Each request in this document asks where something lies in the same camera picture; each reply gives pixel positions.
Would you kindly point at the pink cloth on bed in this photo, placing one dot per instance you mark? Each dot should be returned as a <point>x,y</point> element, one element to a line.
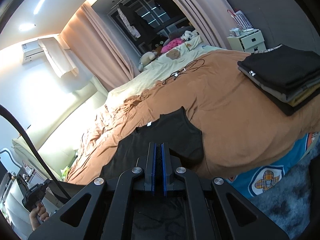
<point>172,44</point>

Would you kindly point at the stack of folded clothes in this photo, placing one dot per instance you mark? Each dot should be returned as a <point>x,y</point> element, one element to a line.
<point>288,77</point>

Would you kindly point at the white plush toy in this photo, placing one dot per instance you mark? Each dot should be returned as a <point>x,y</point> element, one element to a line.
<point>146,59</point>

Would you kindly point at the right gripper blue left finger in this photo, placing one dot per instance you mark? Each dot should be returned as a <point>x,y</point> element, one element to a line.
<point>153,154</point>

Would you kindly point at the black and white plush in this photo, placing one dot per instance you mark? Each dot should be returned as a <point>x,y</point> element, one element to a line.
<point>188,35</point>

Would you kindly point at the brown bed blanket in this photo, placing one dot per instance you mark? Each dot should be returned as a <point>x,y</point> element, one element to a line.
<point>241,127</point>

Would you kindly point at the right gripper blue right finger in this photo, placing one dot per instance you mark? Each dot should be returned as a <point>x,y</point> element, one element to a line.
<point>165,159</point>

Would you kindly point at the pink curtain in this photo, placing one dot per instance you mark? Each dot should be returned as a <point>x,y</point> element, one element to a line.
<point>91,40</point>
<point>210,18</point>

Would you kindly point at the pink white striped bag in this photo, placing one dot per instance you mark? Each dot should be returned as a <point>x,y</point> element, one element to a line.
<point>241,20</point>

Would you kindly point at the cream hanging garment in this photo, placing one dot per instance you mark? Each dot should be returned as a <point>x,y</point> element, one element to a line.
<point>57,57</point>

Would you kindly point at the black sleeveless shirt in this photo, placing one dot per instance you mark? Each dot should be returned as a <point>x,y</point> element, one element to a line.
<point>182,137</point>

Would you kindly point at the dark hanging clothes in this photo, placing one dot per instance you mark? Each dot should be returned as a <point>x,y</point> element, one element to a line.
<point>146,32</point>

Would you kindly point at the person's left hand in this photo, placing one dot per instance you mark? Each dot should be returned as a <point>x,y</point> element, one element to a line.
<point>37,215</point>

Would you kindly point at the right pink curtain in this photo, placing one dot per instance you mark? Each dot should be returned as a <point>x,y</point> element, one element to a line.
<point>210,18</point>

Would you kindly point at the cream padded headboard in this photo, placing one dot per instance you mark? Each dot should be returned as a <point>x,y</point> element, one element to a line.
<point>57,131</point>

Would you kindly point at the bear print pillow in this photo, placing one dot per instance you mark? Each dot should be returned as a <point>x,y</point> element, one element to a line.
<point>176,53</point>

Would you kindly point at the white bedside nightstand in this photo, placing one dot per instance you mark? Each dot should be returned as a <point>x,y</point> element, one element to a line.
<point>248,42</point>

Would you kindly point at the left pink curtain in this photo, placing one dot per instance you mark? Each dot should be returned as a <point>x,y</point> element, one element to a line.
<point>91,40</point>

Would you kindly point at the blue patterned bed sheet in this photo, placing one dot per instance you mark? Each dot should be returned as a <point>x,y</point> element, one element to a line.
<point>258,180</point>

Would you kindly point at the white air conditioner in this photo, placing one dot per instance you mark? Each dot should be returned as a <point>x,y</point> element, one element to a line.
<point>39,48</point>

